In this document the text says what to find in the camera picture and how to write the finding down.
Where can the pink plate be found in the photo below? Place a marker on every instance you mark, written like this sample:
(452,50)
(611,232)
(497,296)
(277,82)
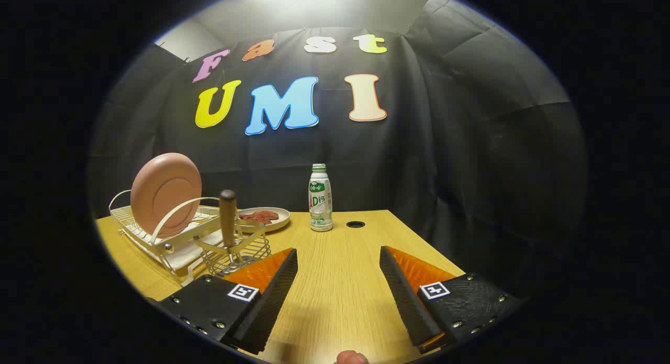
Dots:
(165,194)

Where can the black backdrop cloth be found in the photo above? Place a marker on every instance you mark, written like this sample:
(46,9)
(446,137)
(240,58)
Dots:
(419,170)

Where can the white drink bottle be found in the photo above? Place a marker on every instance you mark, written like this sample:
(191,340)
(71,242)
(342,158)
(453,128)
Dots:
(320,201)

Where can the red meat slice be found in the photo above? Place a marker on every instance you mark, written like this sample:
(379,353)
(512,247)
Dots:
(250,216)
(269,215)

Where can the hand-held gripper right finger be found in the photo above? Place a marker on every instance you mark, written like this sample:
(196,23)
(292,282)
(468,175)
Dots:
(405,301)

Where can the black table grommet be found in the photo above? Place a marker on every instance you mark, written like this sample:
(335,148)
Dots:
(355,224)

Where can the beige plate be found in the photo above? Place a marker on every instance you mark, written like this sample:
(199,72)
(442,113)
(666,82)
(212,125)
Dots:
(281,217)

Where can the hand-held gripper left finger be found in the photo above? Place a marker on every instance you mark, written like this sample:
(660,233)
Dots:
(272,301)

